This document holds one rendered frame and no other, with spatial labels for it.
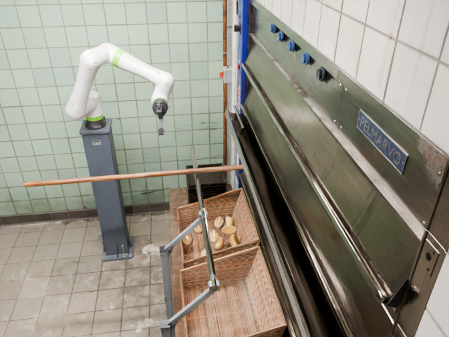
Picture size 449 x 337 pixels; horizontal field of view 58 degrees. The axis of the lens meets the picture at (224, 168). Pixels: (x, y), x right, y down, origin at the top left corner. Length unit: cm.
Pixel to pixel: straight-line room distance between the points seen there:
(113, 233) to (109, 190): 42
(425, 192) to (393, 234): 17
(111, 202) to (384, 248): 255
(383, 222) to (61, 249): 319
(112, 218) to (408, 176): 274
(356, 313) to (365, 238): 25
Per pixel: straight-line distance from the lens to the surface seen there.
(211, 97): 353
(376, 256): 108
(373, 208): 112
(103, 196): 328
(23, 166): 397
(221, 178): 300
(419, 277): 96
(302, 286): 144
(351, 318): 130
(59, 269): 371
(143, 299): 330
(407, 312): 104
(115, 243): 357
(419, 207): 95
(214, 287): 174
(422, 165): 92
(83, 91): 274
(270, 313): 220
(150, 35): 336
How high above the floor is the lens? 246
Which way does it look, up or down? 32 degrees down
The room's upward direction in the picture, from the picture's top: straight up
